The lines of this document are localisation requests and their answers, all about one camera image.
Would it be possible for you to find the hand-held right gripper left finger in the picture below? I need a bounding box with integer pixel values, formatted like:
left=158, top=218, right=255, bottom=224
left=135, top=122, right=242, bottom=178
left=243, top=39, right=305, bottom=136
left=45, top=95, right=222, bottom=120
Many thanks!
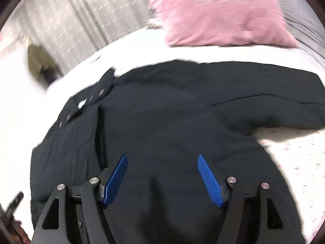
left=30, top=154, right=128, bottom=244

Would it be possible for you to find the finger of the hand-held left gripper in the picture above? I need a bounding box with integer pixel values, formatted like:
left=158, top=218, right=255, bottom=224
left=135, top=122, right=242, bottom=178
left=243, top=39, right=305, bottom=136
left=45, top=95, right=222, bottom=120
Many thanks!
left=6, top=192, right=24, bottom=218

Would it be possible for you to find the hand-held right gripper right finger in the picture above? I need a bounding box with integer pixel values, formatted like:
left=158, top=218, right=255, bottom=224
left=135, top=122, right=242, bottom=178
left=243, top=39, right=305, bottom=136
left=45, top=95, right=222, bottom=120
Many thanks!
left=197, top=154, right=305, bottom=244

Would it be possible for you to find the black coat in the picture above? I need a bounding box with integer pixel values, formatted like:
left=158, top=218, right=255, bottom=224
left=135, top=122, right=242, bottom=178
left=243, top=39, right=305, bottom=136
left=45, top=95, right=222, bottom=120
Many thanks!
left=29, top=59, right=325, bottom=244

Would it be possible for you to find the person's left hand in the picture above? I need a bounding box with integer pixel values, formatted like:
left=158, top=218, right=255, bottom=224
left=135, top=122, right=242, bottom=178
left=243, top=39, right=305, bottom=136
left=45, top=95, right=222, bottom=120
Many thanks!
left=11, top=227, right=32, bottom=244

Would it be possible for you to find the cherry print bed sheet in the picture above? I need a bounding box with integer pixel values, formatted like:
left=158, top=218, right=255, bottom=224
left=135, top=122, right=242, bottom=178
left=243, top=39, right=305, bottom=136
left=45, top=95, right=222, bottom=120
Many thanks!
left=254, top=126, right=325, bottom=244

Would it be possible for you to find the olive green jacket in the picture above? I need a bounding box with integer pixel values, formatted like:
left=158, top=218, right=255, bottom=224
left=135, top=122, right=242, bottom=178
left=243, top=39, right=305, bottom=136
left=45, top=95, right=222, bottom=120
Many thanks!
left=27, top=44, right=64, bottom=85

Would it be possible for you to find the grey star print curtain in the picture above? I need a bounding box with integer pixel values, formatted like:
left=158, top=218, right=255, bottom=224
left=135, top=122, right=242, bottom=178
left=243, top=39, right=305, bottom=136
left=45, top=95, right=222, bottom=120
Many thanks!
left=8, top=0, right=168, bottom=74

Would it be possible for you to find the pink velvet pillow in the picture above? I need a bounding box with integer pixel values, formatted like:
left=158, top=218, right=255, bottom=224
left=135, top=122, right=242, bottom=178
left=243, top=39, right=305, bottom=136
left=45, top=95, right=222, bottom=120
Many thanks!
left=143, top=0, right=301, bottom=49

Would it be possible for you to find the grey quilted headboard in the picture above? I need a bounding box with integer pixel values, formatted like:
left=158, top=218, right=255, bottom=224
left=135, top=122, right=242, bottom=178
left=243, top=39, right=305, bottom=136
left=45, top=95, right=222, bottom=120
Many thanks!
left=269, top=0, right=325, bottom=64

